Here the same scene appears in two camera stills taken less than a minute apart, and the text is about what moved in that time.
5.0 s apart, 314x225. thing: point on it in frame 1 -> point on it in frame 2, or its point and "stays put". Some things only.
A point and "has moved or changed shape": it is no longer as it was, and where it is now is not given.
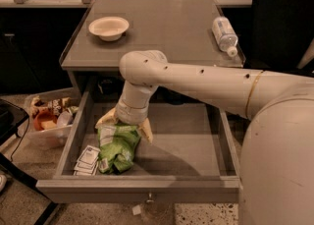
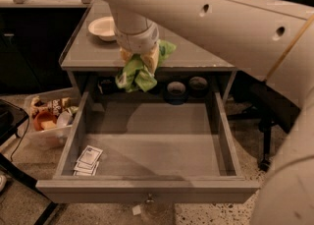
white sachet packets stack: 87,162 stays put
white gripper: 129,115 -> 137,41
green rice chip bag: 117,147 has moved or changed shape
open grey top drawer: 191,159 stays put
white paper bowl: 109,28 stays put
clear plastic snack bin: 48,117 stays put
